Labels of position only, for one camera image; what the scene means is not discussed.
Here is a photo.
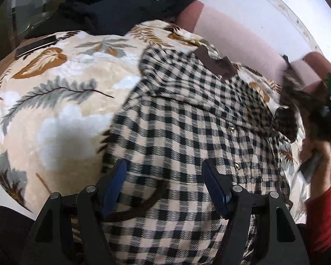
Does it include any person's right hand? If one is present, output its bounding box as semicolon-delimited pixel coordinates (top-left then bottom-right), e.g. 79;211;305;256
301;138;331;200

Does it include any black flat device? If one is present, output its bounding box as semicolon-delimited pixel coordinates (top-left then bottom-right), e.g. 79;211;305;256
16;34;58;59

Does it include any black garment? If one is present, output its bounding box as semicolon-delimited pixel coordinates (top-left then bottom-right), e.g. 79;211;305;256
25;0;199;40

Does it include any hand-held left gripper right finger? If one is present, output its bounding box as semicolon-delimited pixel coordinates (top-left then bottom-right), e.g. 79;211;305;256
201;159;311;265

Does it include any beige black checked shirt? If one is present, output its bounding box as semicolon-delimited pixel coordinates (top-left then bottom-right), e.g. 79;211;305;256
71;44;322;265

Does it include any dark cloth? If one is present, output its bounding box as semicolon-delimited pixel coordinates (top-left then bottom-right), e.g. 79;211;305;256
0;199;45;265

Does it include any leaf print beige blanket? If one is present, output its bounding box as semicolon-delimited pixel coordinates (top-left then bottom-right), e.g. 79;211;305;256
0;19;309;216

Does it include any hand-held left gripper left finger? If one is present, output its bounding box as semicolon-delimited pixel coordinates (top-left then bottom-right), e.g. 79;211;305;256
21;159;128;265

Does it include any person's right forearm red sleeve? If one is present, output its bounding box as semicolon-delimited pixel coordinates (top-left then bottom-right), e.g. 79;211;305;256
304;185;331;256

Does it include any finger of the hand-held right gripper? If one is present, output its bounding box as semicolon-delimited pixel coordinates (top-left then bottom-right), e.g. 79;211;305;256
282;54;295;75

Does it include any glass panel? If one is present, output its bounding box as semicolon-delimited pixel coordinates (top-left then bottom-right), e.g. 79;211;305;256
4;0;79;43

